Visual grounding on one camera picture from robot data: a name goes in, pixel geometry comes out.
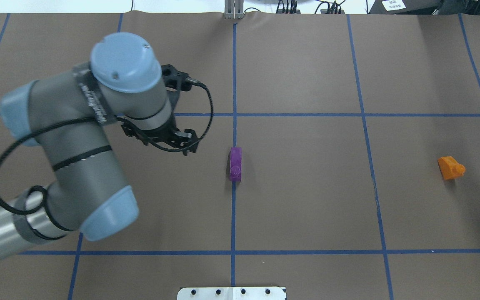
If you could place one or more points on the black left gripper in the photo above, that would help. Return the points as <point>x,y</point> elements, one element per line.
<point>153,132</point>

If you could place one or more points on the purple trapezoid block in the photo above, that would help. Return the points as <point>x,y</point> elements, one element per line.
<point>235,164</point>

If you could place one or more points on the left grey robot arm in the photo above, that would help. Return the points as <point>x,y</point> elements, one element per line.
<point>65,114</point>

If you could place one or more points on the orange trapezoid block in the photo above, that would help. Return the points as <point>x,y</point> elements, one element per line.
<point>450,168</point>

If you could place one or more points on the black box with label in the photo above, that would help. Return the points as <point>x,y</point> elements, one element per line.
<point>424,7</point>

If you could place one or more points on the grey aluminium frame post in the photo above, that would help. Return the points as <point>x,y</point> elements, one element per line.
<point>234,9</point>

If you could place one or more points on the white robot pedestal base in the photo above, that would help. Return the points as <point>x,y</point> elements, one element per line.
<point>233,293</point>

